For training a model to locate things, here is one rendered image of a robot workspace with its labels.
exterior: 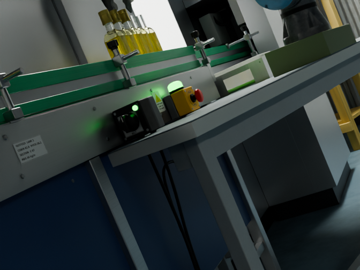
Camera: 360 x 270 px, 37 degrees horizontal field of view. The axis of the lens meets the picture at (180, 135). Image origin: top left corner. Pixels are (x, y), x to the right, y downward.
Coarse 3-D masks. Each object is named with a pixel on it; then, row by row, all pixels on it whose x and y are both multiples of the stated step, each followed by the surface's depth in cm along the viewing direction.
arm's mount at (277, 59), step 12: (348, 24) 168; (312, 36) 156; (324, 36) 154; (336, 36) 160; (348, 36) 166; (288, 48) 162; (300, 48) 159; (312, 48) 157; (324, 48) 155; (336, 48) 158; (276, 60) 165; (288, 60) 163; (300, 60) 161; (312, 60) 158; (276, 72) 167
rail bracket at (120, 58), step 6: (108, 42) 139; (114, 42) 139; (108, 48) 140; (114, 48) 139; (114, 54) 140; (120, 54) 139; (132, 54) 138; (114, 60) 140; (120, 60) 139; (120, 66) 140; (126, 72) 140; (126, 78) 140; (132, 78) 140; (126, 84) 140; (132, 84) 139
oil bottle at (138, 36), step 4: (128, 28) 182; (132, 28) 182; (136, 28) 183; (132, 32) 181; (136, 32) 182; (140, 32) 184; (136, 36) 181; (140, 36) 183; (136, 40) 181; (140, 40) 182; (144, 40) 185; (140, 44) 181; (144, 44) 184; (140, 48) 181; (144, 48) 183; (144, 52) 182; (148, 52) 184
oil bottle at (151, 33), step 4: (144, 28) 192; (148, 28) 192; (148, 32) 191; (152, 32) 193; (152, 36) 192; (156, 36) 195; (152, 40) 191; (156, 40) 194; (156, 44) 193; (160, 44) 196; (156, 48) 192; (160, 48) 194
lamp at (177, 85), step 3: (174, 81) 154; (177, 81) 153; (180, 81) 154; (171, 84) 153; (174, 84) 152; (177, 84) 152; (180, 84) 153; (168, 87) 153; (171, 87) 153; (174, 87) 152; (177, 87) 152; (180, 87) 153; (183, 87) 154; (168, 90) 154; (171, 90) 153; (174, 90) 152; (177, 90) 152; (171, 93) 153
